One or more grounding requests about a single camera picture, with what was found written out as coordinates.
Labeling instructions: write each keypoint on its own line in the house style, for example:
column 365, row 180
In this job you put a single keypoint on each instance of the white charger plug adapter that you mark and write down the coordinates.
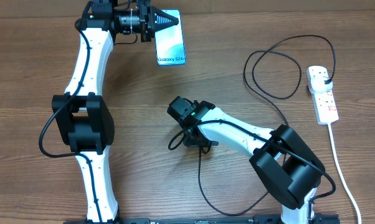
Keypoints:
column 317, row 85

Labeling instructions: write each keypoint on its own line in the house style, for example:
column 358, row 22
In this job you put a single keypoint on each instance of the white power strip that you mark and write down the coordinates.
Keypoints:
column 323, row 103

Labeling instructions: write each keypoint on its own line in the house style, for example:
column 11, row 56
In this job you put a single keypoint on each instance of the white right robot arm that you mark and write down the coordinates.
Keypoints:
column 287, row 167

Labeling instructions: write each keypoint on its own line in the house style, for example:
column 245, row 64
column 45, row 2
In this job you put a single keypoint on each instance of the Samsung Galaxy smartphone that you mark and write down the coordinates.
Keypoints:
column 169, row 42

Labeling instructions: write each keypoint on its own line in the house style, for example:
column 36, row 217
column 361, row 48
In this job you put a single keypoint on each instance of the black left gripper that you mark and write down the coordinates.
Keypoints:
column 149, row 15

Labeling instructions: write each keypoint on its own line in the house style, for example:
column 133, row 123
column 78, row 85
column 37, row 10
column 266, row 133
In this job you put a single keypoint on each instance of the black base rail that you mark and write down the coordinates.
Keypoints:
column 256, row 219

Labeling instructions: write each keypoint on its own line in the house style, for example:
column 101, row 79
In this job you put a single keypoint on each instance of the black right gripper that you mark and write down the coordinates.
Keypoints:
column 189, row 142

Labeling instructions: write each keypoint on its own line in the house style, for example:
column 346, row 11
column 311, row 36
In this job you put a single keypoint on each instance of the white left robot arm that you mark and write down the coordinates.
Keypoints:
column 84, row 121

